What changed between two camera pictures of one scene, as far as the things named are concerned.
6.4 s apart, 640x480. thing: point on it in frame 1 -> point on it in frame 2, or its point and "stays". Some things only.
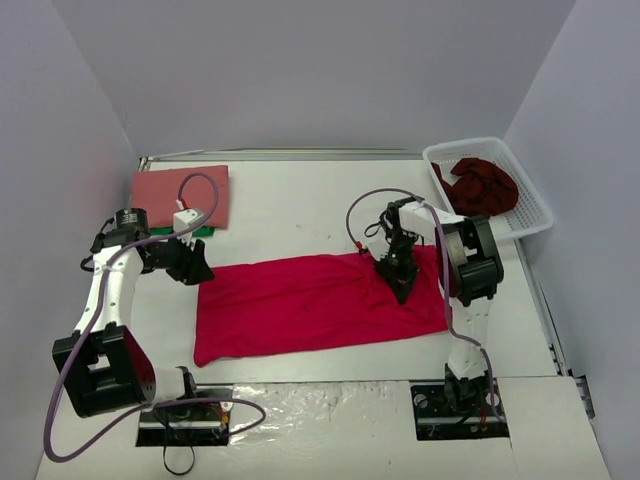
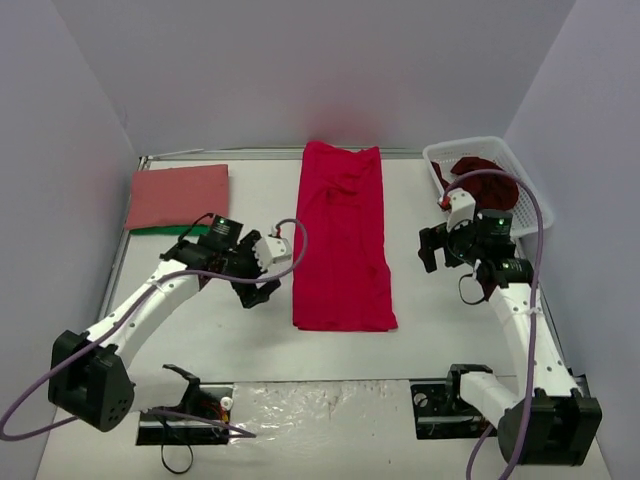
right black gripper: (397, 270) -> (445, 245)
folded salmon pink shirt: (164, 192) stays
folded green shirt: (199, 231) stays
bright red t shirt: (254, 303) -> (345, 281)
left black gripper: (185, 262) -> (252, 267)
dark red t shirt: (483, 189) stays
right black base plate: (459, 408) stays
